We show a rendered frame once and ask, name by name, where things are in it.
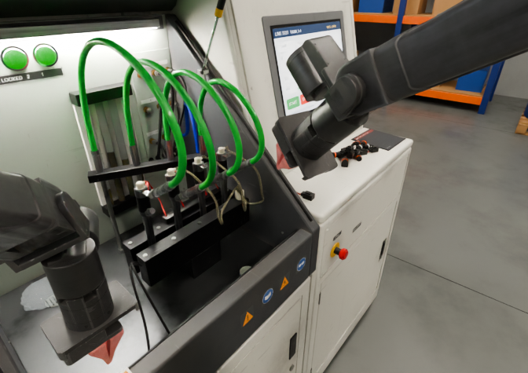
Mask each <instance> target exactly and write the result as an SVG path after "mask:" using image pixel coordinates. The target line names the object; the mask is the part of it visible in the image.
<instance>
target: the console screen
mask: <svg viewBox="0 0 528 373"><path fill-rule="evenodd" d="M262 27H263V32H264V37H265V42H266V50H267V55H268V60H269V69H270V74H271V79H272V84H273V92H274V96H275V101H276V106H277V115H278V118H280V117H283V116H286V115H292V114H295V113H299V112H304V111H310V112H311V113H312V112H313V111H314V110H315V109H316V108H317V106H318V105H319V104H320V103H321V102H322V101H323V100H322V101H311V102H307V101H306V99H305V98H304V96H303V94H302V93H301V91H300V89H299V87H298V86H297V84H296V82H295V80H294V79H293V77H292V74H291V73H290V71H289V70H288V68H287V66H286V61H287V59H288V58H289V56H290V55H291V54H292V53H293V52H294V51H295V50H296V49H298V48H299V47H300V46H301V45H302V44H303V43H304V41H305V40H307V39H310V38H316V37H321V36H325V35H331V36H332V37H333V39H334V40H335V42H336V43H337V45H338V46H339V48H340V49H341V50H342V51H343V53H344V54H345V56H346V58H347V47H346V38H345V29H344V21H343V11H342V10H339V11H328V12H317V13H296V14H286V15H275V16H263V17H262Z"/></svg>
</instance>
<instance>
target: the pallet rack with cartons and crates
mask: <svg viewBox="0 0 528 373"><path fill-rule="evenodd" d="M461 1H463V0H435V1H434V8H433V11H432V13H425V10H426V6H427V0H353V10H354V21H359V22H375V23H391V24H396V28H395V32H394V37H395V36H397V35H400V34H401V32H402V25H403V24H411V28H412V27H415V26H417V24H422V23H423V22H426V21H428V20H429V19H431V18H433V17H435V16H437V14H439V13H442V12H444V11H446V10H447V9H449V8H450V7H452V6H454V5H456V4H457V3H459V2H461ZM393 4H394V8H393ZM392 9H393V12H392ZM504 62H505V60H504V61H501V62H499V63H497V64H494V65H493V67H492V70H491V72H490V75H489V79H488V82H487V85H485V83H486V79H487V76H488V74H489V71H490V66H489V67H487V68H483V69H481V70H478V71H475V72H472V73H470V74H468V75H464V76H462V77H459V78H458V80H457V81H454V80H451V81H449V82H445V83H443V84H441V85H438V86H435V87H432V88H430V89H429V90H425V91H423V92H421V93H418V94H415V95H419V96H424V97H433V98H438V99H443V100H449V101H458V102H464V103H469V104H478V105H480V106H479V110H478V114H482V115H484V114H485V111H486V107H487V104H488V102H489V101H492V99H493V95H494V92H495V89H496V87H497V83H498V80H499V78H500V75H501V71H502V69H503V66H504Z"/></svg>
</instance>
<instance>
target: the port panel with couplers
mask: <svg viewBox="0 0 528 373"><path fill-rule="evenodd" d="M132 55H133V56H134V57H135V58H136V59H139V58H146V59H150V60H153V61H155V62H156V63H158V64H160V65H161V66H163V67H164V68H165V69H167V70H168V71H169V72H170V73H172V70H174V69H173V68H171V60H170V54H169V49H168V48H167V49H156V50H149V51H144V52H137V53H132ZM142 66H143V67H144V68H145V69H146V71H147V72H148V73H149V74H150V75H151V76H152V78H153V79H154V81H155V82H156V84H157V85H158V87H159V88H160V89H161V91H162V93H163V89H164V86H165V83H166V80H165V79H164V78H163V76H162V75H159V72H158V71H156V70H154V69H153V68H151V67H148V66H145V65H142ZM132 81H133V85H134V92H135V97H136V101H137V109H138V114H139V118H140V122H141V130H142V134H143V138H144V143H145V150H146V155H147V158H148V157H150V156H153V155H156V154H157V148H158V145H157V144H156V142H158V129H159V105H158V101H157V99H156V98H155V96H154V95H153V93H152V91H151V90H150V89H149V87H148V86H147V84H146V83H145V81H144V80H143V79H142V77H141V76H140V75H139V74H138V73H137V72H136V71H135V70H134V72H133V74H132ZM168 103H169V105H170V106H171V90H170V92H169V98H168ZM178 106H179V103H178V102H177V101H175V95H174V115H175V118H176V119H177V121H178V113H177V108H176V107H178ZM170 138H171V141H172V146H173V143H174V135H173V133H172V131H171V132H170ZM164 140H165V136H164V129H163V110H162V133H161V144H162V145H163V148H164V150H165V147H166V146H165V141H164Z"/></svg>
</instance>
